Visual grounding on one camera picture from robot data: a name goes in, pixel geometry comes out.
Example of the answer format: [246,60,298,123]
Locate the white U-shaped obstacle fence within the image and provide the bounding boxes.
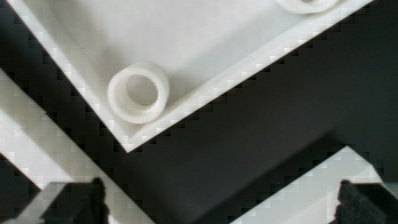
[0,70,381,224]

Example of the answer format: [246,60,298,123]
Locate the white square tabletop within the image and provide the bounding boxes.
[5,0,372,151]

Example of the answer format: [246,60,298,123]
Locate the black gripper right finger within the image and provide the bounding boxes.
[330,180,398,224]

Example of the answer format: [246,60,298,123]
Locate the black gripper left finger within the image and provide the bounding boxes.
[21,178,108,224]

